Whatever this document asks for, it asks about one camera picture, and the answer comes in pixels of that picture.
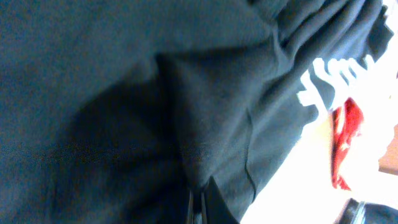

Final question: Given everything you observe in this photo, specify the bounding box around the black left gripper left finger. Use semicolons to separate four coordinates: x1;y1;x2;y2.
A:
185;190;202;224

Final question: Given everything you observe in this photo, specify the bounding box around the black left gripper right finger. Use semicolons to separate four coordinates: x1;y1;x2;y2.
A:
203;177;239;224

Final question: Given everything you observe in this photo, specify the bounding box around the dark green t-shirt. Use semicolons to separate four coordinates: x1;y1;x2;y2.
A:
1;0;389;223

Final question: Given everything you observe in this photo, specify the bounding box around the red shirt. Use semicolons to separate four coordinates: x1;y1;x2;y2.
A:
331;98;364;191

